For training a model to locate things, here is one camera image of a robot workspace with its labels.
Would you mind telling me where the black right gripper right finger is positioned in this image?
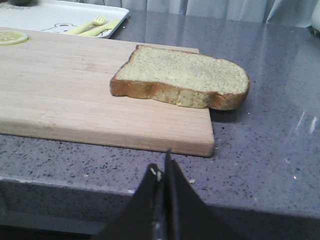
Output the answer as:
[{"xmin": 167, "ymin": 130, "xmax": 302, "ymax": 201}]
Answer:
[{"xmin": 164, "ymin": 150, "xmax": 225, "ymax": 240}]

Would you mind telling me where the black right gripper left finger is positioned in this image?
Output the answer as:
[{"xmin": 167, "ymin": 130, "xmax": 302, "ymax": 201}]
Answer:
[{"xmin": 96, "ymin": 164, "xmax": 165, "ymax": 240}]

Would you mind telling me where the bread slice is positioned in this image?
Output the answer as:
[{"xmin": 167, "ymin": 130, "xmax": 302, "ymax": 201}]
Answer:
[{"xmin": 109, "ymin": 45, "xmax": 250, "ymax": 111}]

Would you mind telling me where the white rectangular tray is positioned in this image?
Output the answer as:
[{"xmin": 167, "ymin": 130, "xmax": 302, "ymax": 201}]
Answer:
[{"xmin": 0, "ymin": 0, "xmax": 129, "ymax": 39}]

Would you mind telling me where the wooden cutting board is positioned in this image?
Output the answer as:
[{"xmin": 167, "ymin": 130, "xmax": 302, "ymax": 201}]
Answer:
[{"xmin": 0, "ymin": 30, "xmax": 214, "ymax": 157}]

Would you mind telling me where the yellow plastic knife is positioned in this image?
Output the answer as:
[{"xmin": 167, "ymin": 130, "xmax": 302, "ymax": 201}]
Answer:
[{"xmin": 78, "ymin": 19, "xmax": 120, "ymax": 37}]

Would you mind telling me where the yellow plastic fork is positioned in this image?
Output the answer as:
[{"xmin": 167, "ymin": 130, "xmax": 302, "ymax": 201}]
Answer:
[{"xmin": 65, "ymin": 14, "xmax": 107, "ymax": 35}]

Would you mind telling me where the grey curtain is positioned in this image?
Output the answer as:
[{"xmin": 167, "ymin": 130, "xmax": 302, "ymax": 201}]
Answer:
[{"xmin": 37, "ymin": 0, "xmax": 320, "ymax": 27}]

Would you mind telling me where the yellow lemon slice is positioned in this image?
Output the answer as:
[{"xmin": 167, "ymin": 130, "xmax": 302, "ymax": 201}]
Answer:
[{"xmin": 0, "ymin": 30, "xmax": 29, "ymax": 46}]

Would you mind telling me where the green lime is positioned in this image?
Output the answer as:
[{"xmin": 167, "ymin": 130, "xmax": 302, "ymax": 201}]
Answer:
[{"xmin": 10, "ymin": 0, "xmax": 38, "ymax": 6}]

